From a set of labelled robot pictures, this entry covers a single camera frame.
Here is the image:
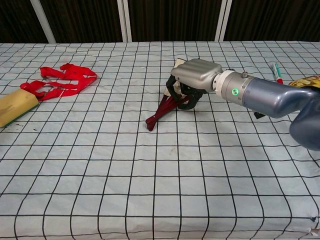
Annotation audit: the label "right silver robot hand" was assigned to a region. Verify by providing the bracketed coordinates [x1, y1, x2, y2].
[166, 59, 223, 111]

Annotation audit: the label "paper folding fan red ribs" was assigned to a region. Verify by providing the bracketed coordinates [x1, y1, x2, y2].
[145, 57, 198, 132]

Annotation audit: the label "white marker red cap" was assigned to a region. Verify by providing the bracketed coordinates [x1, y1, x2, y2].
[271, 62, 285, 85]

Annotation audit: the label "gold snack packet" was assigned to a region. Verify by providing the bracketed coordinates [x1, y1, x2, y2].
[288, 74, 320, 89]

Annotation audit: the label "light blue checkered tablecloth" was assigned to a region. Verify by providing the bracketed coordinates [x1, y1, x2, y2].
[0, 41, 320, 240]

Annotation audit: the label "yellow sponge green backing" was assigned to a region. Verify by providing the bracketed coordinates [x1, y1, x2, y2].
[0, 89, 40, 128]

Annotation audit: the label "white double frame post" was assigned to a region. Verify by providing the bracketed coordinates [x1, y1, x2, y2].
[116, 0, 133, 43]

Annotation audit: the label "red ribbon strap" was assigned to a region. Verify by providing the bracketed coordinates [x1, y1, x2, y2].
[19, 62, 99, 102]

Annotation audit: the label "white slanted frame post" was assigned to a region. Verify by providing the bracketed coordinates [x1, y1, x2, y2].
[30, 0, 57, 44]

